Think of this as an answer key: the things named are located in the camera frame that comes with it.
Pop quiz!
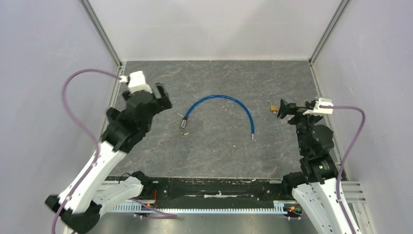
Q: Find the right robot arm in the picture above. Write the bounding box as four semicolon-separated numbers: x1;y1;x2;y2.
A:
277;98;361;234

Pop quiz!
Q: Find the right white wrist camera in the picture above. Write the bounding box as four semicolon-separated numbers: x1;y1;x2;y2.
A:
303;97;334;116

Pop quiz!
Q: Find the blue cable lock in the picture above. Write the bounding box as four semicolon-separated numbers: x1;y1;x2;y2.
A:
180;94;256;141

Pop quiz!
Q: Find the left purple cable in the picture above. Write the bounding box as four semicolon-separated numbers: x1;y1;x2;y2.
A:
51;68;122;234

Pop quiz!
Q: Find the slotted cable duct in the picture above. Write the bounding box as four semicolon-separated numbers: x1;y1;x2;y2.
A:
109;201;297;215

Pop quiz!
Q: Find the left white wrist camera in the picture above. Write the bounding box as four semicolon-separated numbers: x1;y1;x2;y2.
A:
119;71;153;94

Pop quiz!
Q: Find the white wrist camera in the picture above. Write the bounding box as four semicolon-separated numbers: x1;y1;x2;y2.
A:
303;97;334;116
119;71;153;94

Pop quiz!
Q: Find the brass padlock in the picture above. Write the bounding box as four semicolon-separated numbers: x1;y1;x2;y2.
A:
265;100;279;114

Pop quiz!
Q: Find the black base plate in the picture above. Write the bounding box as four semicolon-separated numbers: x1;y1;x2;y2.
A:
138;177;293;209

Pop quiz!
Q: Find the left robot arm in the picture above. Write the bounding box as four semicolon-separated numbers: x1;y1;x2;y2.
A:
45;82;172;234

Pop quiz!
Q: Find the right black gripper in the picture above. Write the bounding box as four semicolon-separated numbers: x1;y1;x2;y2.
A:
277;98;321;153

